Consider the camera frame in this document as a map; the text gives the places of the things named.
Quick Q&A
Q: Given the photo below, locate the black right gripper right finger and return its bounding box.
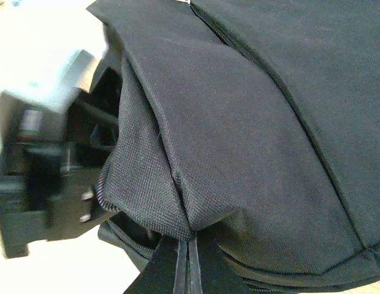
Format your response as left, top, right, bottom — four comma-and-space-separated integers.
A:
188, 235, 250, 294

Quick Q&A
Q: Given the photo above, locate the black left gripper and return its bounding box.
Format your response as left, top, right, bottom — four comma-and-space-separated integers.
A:
0, 66, 122, 258

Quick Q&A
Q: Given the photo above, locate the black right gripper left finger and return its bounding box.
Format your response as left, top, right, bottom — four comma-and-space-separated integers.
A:
124, 236, 188, 294

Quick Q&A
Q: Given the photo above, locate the black student backpack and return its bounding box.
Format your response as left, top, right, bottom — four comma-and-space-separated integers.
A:
88, 1, 380, 293

